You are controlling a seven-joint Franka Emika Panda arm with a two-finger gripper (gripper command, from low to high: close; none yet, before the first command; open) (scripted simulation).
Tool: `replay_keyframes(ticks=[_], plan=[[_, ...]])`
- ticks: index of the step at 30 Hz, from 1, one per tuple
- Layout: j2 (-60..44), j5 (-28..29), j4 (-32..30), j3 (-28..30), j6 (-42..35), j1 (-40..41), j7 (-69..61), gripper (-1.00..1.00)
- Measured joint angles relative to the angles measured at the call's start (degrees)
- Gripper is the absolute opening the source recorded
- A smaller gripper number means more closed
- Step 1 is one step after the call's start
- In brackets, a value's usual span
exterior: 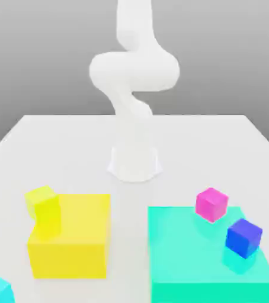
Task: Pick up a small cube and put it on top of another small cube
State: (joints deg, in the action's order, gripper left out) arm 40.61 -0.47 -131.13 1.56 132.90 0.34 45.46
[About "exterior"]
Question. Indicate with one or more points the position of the small yellow cube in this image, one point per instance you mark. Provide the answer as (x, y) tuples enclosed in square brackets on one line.
[(41, 198), (50, 225)]

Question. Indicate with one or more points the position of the small blue cube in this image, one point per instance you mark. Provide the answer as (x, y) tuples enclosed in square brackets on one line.
[(242, 238)]

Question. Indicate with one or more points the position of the large yellow box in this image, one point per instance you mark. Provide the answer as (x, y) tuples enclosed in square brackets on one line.
[(77, 236)]

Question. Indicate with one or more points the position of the large turquoise box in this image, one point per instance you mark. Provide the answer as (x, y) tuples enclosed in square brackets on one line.
[(186, 255)]

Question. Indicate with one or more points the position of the small pink cube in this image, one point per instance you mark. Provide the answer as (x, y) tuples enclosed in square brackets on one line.
[(211, 204)]

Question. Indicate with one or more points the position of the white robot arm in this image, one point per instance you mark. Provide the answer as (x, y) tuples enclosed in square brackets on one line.
[(134, 68)]

